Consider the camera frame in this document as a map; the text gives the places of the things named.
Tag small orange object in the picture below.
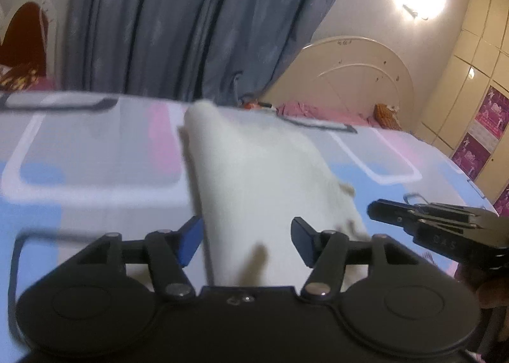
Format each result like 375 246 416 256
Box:
243 100 277 112

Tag wall lamp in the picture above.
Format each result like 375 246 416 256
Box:
401 3 430 22

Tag patterned pastel bed sheet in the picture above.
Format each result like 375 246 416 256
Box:
0 90 499 363

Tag dark floral pillow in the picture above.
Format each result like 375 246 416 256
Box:
0 61 42 92

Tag magenta wall poster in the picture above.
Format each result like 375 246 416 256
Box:
451 85 509 181
493 180 509 216

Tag red headboard with white frame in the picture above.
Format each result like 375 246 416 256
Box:
0 0 59 81

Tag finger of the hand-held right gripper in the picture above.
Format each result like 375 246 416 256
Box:
367 199 423 233

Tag cream wardrobe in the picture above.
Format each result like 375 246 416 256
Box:
414 0 509 205

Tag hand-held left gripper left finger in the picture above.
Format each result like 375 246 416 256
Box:
75 215 205 303

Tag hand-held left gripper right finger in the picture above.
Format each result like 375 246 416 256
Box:
290 217 403 303

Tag cream small towel cloth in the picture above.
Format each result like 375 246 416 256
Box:
177 100 372 287

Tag pink bed sheet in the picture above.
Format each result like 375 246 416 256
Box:
276 101 382 127

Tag person's right hand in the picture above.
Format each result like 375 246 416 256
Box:
453 262 509 310

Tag blue-grey curtain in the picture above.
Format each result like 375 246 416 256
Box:
64 0 364 106

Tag cream arched headboard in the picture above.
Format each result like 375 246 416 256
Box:
260 36 416 134

